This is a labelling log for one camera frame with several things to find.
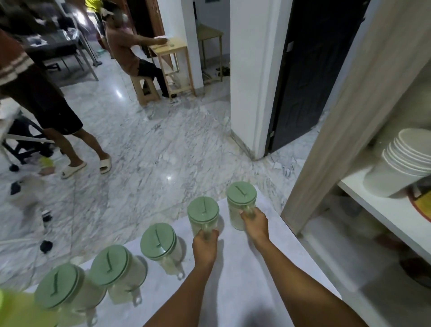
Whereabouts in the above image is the person's right hand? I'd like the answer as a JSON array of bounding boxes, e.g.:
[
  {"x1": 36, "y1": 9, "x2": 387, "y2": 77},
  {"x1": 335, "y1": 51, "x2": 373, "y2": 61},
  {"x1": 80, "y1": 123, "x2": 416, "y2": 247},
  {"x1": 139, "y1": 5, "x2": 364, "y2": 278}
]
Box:
[{"x1": 240, "y1": 206, "x2": 270, "y2": 248}]

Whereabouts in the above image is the person's left hand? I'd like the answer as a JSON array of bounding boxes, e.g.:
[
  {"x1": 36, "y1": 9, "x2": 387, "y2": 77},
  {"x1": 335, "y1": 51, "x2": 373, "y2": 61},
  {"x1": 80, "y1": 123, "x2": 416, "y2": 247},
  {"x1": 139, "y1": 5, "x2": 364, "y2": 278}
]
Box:
[{"x1": 192, "y1": 229, "x2": 220, "y2": 270}]

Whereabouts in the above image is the green-lidded clear pitcher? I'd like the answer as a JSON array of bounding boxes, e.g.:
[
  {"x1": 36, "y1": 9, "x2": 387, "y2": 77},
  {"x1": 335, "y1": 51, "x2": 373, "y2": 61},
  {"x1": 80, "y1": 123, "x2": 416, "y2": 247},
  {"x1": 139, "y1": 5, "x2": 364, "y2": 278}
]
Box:
[
  {"x1": 90, "y1": 245, "x2": 148, "y2": 307},
  {"x1": 140, "y1": 223, "x2": 186, "y2": 281},
  {"x1": 34, "y1": 263, "x2": 108, "y2": 327},
  {"x1": 187, "y1": 196, "x2": 221, "y2": 241},
  {"x1": 226, "y1": 181, "x2": 258, "y2": 232}
]

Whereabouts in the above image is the person's right forearm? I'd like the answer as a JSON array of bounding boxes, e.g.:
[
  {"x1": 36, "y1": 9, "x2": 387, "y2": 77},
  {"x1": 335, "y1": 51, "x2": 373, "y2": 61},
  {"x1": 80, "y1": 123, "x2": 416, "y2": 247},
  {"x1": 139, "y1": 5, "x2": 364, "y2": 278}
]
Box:
[{"x1": 250, "y1": 236, "x2": 369, "y2": 327}]

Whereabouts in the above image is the person's left forearm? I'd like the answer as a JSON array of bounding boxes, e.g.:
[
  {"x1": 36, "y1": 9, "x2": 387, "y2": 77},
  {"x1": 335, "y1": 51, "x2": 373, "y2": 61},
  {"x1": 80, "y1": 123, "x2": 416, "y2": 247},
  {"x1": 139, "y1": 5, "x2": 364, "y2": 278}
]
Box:
[{"x1": 144, "y1": 264, "x2": 213, "y2": 327}]

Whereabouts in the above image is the white cupboard shelf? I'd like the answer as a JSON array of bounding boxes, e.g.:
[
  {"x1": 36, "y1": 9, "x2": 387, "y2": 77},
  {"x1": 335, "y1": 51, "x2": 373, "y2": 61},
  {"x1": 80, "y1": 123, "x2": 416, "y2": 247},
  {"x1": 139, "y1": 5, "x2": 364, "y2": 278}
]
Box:
[{"x1": 338, "y1": 165, "x2": 431, "y2": 265}]

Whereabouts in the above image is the small wooden stool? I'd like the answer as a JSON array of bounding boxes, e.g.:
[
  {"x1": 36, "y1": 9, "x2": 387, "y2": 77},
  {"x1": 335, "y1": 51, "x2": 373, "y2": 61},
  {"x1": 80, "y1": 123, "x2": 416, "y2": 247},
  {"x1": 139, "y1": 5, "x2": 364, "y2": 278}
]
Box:
[{"x1": 131, "y1": 75, "x2": 161, "y2": 108}]

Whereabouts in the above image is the light wood cupboard panel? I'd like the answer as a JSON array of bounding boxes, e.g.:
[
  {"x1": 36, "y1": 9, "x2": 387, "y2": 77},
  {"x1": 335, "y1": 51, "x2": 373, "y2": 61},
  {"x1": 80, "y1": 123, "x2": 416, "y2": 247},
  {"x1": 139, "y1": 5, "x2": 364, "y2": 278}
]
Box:
[{"x1": 281, "y1": 0, "x2": 431, "y2": 236}]

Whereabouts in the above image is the stack of white bowls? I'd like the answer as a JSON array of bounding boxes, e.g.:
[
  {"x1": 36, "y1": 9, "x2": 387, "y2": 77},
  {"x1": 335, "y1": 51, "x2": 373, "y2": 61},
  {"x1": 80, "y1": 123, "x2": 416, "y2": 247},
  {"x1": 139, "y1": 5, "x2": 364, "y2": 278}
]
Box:
[{"x1": 363, "y1": 128, "x2": 431, "y2": 199}]

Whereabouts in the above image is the black door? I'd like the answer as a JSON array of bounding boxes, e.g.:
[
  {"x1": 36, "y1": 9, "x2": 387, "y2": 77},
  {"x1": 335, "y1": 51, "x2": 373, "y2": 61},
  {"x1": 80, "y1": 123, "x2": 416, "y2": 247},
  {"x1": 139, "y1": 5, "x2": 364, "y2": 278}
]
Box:
[{"x1": 266, "y1": 0, "x2": 371, "y2": 154}]

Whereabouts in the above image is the yellow and red plate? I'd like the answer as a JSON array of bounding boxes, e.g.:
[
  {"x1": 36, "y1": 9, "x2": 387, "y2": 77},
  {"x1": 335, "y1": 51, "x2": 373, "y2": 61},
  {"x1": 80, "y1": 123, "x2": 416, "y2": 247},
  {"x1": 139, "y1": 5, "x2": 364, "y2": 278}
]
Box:
[{"x1": 407, "y1": 183, "x2": 431, "y2": 223}]

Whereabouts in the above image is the light wooden side table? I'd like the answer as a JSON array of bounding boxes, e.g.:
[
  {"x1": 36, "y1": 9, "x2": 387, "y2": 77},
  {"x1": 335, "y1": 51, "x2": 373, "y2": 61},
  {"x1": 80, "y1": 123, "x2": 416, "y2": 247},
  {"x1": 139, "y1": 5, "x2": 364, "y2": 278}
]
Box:
[
  {"x1": 148, "y1": 37, "x2": 196, "y2": 99},
  {"x1": 197, "y1": 24, "x2": 224, "y2": 85}
]

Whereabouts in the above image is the yellow-green shirt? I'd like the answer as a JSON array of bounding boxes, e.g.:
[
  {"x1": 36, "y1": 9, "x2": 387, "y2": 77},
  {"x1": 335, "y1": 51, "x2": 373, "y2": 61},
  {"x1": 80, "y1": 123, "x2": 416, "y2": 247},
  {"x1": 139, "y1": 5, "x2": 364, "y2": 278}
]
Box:
[{"x1": 0, "y1": 290, "x2": 58, "y2": 327}]

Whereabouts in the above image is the black office chair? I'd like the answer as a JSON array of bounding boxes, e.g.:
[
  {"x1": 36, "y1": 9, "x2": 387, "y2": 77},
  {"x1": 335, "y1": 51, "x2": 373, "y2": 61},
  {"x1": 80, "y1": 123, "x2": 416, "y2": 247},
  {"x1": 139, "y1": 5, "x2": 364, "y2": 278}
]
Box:
[{"x1": 2, "y1": 111, "x2": 56, "y2": 172}]

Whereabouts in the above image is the grey metal table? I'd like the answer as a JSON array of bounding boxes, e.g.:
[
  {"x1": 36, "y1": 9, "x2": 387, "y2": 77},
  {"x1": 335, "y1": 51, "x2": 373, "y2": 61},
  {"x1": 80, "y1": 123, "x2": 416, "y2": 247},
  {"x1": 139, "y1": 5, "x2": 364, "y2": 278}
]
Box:
[{"x1": 20, "y1": 29, "x2": 100, "y2": 81}]

